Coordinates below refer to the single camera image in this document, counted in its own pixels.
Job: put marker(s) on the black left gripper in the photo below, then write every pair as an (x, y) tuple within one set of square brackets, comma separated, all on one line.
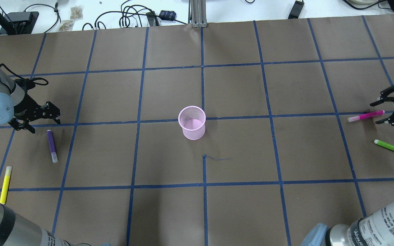
[(25, 106)]

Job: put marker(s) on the purple marker pen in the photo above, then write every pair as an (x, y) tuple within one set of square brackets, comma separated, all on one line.
[(52, 146)]

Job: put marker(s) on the pink marker pen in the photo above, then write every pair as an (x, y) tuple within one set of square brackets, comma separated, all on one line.
[(366, 115)]

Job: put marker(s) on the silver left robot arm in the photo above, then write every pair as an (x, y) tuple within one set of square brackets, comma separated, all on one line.
[(15, 230)]

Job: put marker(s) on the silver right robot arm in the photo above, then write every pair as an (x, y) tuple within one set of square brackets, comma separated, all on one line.
[(374, 230)]

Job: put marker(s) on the pink mesh cup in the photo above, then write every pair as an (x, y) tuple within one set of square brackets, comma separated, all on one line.
[(192, 120)]

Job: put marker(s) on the yellow marker pen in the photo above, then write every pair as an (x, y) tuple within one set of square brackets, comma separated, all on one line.
[(5, 185)]

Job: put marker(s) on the aluminium frame post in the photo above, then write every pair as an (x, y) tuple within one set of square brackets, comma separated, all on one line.
[(197, 10)]

